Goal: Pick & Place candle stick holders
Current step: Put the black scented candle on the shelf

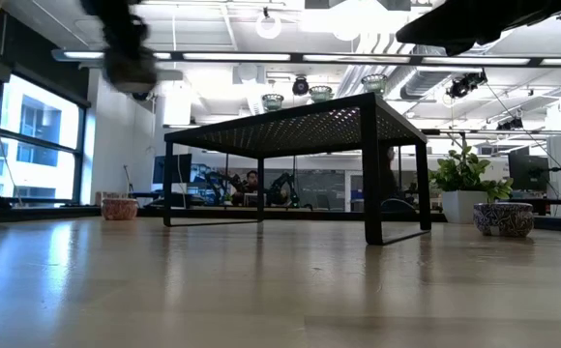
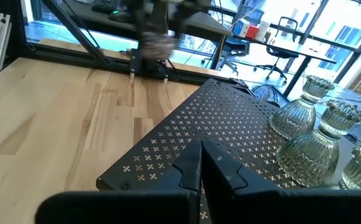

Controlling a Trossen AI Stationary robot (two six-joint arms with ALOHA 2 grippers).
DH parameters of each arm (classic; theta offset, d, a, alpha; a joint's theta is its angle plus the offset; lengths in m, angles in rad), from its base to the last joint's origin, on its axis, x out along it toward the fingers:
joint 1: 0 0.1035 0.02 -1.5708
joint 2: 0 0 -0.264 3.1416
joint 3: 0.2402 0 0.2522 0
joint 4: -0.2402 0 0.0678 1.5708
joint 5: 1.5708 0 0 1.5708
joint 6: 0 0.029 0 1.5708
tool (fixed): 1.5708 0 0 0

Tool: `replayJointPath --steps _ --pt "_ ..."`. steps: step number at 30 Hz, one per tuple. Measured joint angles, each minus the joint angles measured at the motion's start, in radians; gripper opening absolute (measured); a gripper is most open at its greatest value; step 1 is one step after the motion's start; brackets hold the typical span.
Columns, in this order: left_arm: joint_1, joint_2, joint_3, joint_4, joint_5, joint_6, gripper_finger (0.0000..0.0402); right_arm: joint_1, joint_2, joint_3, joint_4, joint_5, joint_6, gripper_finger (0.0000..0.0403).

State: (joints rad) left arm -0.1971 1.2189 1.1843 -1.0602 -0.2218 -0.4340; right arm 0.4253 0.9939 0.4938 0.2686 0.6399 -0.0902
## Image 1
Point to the green glass candle holder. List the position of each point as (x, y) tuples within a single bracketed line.
[(272, 102), (374, 83), (320, 94)]

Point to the black background robot arm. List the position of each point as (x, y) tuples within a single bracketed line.
[(215, 181), (283, 191)]

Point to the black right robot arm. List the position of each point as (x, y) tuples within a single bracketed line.
[(541, 9)]

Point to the pink patterned candle holder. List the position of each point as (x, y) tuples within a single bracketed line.
[(119, 209)]

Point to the overhead LED light bar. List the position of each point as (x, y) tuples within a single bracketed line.
[(358, 58)]

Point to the green potted plant white pot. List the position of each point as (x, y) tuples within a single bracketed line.
[(459, 174)]

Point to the black computer monitor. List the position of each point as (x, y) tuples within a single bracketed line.
[(527, 171), (171, 169)]

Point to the person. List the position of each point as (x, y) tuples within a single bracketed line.
[(388, 174), (250, 183)]

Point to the round black ceiling device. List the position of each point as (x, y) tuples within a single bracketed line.
[(300, 86)]

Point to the black perforated metal shelf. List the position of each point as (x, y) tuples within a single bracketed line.
[(309, 128)]

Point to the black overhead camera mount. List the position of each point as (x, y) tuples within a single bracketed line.
[(464, 84)]

